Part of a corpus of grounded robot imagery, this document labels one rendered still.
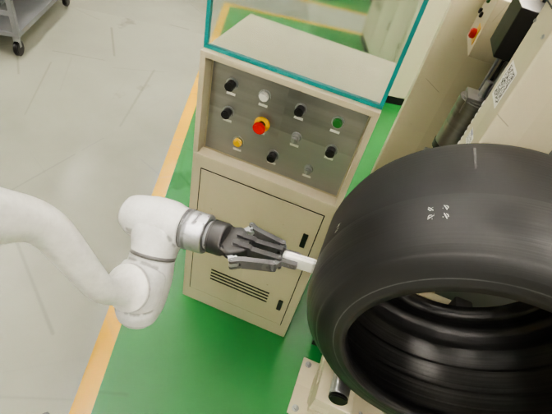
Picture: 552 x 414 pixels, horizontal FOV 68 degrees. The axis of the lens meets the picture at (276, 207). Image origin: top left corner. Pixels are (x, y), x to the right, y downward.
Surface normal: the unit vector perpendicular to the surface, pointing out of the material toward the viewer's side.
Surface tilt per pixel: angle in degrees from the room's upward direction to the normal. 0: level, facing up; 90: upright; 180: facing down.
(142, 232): 55
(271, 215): 90
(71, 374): 0
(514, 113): 90
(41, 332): 0
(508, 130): 90
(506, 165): 16
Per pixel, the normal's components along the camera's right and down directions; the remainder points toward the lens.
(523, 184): 0.00, -0.76
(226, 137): -0.33, 0.61
